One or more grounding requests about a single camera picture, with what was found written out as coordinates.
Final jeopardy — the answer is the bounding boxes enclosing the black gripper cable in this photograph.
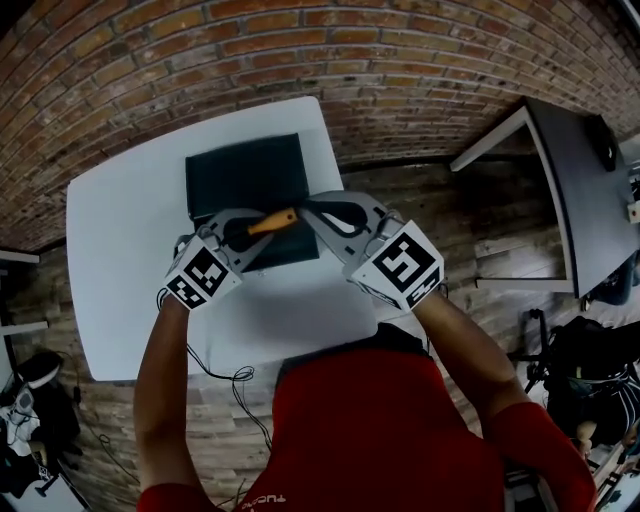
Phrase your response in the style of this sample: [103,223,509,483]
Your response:
[186,343,275,447]

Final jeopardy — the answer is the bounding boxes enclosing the black floor cable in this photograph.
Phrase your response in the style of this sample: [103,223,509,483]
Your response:
[97,432,142,487]

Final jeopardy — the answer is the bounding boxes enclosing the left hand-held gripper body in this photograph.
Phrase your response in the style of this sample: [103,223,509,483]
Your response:
[161,226,245,312]

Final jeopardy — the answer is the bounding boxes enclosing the person's right forearm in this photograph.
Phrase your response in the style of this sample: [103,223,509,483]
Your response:
[412,289,524,431]

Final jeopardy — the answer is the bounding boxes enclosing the person's red shirt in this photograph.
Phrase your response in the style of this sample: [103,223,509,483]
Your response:
[137,349,599,512]

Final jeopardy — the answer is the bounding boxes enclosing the white table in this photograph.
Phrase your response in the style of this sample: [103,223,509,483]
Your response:
[66,96,381,382]

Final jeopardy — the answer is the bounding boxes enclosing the black tripod stand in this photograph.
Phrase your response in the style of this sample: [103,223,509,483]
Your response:
[521,308,552,397]

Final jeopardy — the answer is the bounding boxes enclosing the dark pile of belongings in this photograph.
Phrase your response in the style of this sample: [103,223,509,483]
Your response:
[0,388,85,501]

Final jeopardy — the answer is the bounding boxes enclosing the black box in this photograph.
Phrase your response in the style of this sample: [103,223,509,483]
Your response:
[184,132,321,274]

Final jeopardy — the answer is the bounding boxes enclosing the grey desk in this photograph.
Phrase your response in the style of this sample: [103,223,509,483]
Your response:
[449,96,640,300]

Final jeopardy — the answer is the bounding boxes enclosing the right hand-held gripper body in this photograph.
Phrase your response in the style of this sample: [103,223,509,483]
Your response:
[348,211,446,313]

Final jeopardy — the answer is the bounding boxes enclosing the person's left forearm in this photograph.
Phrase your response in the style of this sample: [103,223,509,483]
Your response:
[133,294,211,501]

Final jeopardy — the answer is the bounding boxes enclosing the wooden handled tool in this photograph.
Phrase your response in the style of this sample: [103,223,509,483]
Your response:
[246,206,300,239]

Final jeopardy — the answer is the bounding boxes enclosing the black desk device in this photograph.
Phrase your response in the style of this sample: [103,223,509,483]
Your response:
[587,114,620,174]

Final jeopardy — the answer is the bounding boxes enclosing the black office chair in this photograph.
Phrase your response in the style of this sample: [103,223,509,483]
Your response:
[13,351,65,390]

